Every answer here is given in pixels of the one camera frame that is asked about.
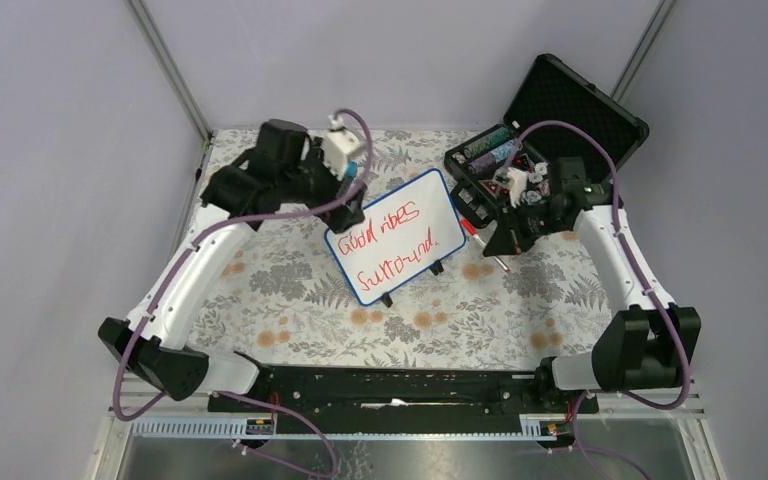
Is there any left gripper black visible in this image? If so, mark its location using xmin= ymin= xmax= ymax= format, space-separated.
xmin=280 ymin=138 xmax=367 ymax=232

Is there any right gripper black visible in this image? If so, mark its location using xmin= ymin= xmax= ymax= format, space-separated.
xmin=484 ymin=196 xmax=568 ymax=257

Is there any white marker pen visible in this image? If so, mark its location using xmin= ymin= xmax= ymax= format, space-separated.
xmin=465 ymin=228 xmax=511 ymax=273

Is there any blue framed whiteboard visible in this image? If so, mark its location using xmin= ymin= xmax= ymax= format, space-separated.
xmin=324 ymin=168 xmax=467 ymax=306

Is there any red marker cap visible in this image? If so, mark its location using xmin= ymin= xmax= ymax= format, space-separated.
xmin=460 ymin=218 xmax=478 ymax=237

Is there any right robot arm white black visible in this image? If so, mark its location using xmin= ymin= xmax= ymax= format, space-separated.
xmin=483 ymin=157 xmax=701 ymax=412

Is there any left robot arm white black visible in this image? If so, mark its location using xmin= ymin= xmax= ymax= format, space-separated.
xmin=98 ymin=109 xmax=374 ymax=411

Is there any light blue cube block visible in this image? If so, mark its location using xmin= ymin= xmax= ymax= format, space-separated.
xmin=346 ymin=162 xmax=358 ymax=179

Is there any black poker chip case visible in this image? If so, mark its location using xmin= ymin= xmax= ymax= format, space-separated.
xmin=444 ymin=53 xmax=650 ymax=228

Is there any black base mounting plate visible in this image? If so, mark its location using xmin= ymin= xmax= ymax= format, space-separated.
xmin=207 ymin=360 xmax=601 ymax=436

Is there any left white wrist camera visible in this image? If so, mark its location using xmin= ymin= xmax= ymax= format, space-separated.
xmin=322 ymin=128 xmax=366 ymax=180

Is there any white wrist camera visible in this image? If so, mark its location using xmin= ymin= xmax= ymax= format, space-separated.
xmin=322 ymin=128 xmax=366 ymax=180
xmin=497 ymin=168 xmax=530 ymax=207

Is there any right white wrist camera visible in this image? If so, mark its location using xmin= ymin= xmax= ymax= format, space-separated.
xmin=497 ymin=168 xmax=530 ymax=207

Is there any whiteboard wire stand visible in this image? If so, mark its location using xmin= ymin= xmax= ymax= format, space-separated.
xmin=380 ymin=260 xmax=445 ymax=308

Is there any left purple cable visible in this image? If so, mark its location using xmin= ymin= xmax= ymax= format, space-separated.
xmin=112 ymin=108 xmax=375 ymax=478

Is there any purple cable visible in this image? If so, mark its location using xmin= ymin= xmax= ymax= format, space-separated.
xmin=503 ymin=119 xmax=693 ymax=480
xmin=112 ymin=108 xmax=375 ymax=478

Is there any white slotted cable duct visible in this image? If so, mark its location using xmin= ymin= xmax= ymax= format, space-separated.
xmin=132 ymin=412 xmax=569 ymax=441

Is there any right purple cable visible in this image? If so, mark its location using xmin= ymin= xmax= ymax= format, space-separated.
xmin=503 ymin=119 xmax=693 ymax=480

